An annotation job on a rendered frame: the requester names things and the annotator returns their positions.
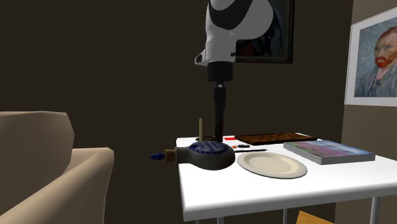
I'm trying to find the beige sofa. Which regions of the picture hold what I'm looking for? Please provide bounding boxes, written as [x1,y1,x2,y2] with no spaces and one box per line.
[0,110,115,224]

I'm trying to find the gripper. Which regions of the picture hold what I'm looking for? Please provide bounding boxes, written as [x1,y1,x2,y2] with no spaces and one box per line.
[206,60,233,143]

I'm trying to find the grey round flask blue top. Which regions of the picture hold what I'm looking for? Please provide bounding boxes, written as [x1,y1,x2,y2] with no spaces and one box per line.
[150,140,237,171]

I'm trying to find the dark framed wall picture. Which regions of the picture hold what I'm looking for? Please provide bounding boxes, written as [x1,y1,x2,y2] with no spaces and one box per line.
[235,0,295,64]

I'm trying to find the colourful book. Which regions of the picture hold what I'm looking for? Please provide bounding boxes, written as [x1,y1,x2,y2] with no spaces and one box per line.
[282,139,377,166]

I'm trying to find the white table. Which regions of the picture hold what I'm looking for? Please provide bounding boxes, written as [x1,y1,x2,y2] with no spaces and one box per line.
[175,132,397,224]

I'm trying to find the cream plate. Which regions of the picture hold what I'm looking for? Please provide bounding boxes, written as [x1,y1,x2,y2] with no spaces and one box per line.
[236,151,309,179]

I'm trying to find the white framed portrait picture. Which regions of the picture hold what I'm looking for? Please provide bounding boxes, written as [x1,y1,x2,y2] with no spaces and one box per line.
[344,7,397,108]

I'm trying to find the brown patterned tray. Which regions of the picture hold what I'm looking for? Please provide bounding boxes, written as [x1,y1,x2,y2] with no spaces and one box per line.
[234,132,318,146]

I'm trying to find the black pen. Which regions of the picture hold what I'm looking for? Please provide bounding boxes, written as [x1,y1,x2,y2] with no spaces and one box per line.
[233,148,268,154]

